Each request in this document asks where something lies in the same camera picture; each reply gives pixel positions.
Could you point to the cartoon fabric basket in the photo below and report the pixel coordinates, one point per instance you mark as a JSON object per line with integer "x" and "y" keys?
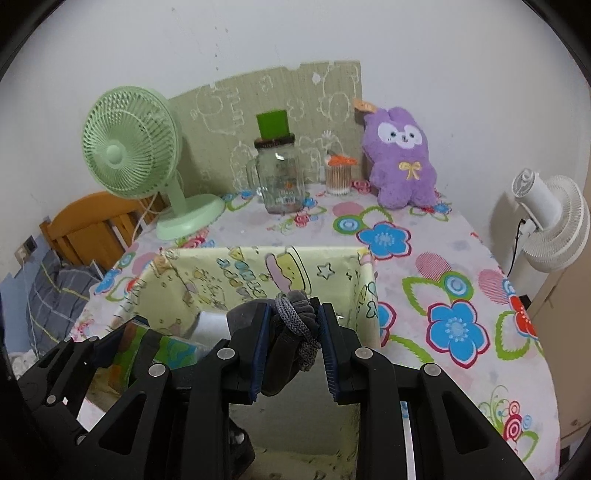
{"x": 207, "y": 277}

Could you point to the white circulator fan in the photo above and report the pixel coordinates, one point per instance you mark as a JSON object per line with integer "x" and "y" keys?
{"x": 549, "y": 217}

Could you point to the green cartoon board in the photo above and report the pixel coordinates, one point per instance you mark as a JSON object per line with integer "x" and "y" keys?
{"x": 221, "y": 115}

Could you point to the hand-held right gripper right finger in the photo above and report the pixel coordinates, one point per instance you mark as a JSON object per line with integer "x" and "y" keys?
{"x": 330, "y": 360}

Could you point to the green plastic cup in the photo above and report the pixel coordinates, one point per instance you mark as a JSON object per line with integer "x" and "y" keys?
{"x": 273, "y": 123}

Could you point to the wall socket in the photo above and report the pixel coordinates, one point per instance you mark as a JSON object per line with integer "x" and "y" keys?
{"x": 25, "y": 247}

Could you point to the beige cabinet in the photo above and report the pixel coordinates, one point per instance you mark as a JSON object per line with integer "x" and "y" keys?
{"x": 568, "y": 346}

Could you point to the purple plush bunny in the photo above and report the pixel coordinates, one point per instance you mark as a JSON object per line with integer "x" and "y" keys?
{"x": 401, "y": 161}

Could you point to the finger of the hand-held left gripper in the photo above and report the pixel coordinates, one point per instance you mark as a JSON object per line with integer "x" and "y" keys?
{"x": 144, "y": 350}
{"x": 108, "y": 348}

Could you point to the white cloth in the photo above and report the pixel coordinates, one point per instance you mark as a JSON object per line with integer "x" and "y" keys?
{"x": 210, "y": 327}

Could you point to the grey sock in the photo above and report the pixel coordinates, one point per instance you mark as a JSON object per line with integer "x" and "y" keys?
{"x": 288, "y": 350}

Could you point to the black fan base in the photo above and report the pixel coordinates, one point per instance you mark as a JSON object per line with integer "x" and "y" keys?
{"x": 525, "y": 305}

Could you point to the glass jar mug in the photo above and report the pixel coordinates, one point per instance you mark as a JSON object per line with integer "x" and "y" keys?
{"x": 279, "y": 180}

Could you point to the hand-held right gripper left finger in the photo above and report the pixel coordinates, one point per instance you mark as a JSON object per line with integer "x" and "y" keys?
{"x": 257, "y": 355}

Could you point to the cotton swab container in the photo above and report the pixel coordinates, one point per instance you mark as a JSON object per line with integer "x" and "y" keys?
{"x": 338, "y": 177}

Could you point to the green desk fan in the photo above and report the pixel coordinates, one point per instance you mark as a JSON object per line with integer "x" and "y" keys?
{"x": 129, "y": 147}

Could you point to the blue plaid bedding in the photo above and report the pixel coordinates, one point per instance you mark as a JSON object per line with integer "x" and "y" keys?
{"x": 51, "y": 295}

